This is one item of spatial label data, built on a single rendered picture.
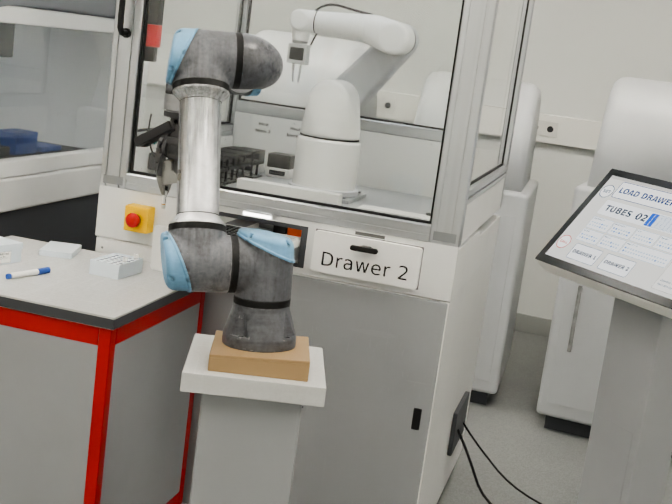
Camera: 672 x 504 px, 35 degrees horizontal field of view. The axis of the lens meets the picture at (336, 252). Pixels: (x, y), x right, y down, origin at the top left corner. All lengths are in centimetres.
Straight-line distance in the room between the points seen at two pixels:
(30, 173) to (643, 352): 188
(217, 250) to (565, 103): 396
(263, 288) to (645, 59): 398
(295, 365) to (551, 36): 402
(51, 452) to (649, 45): 410
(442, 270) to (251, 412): 83
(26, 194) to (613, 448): 187
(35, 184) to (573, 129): 324
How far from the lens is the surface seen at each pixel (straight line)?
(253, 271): 211
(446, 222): 276
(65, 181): 359
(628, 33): 586
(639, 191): 267
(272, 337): 213
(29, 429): 261
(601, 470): 270
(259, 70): 222
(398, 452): 293
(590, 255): 259
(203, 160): 215
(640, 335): 258
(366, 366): 288
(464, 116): 273
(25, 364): 257
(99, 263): 278
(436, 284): 279
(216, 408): 215
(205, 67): 219
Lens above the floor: 141
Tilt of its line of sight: 11 degrees down
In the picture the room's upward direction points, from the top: 8 degrees clockwise
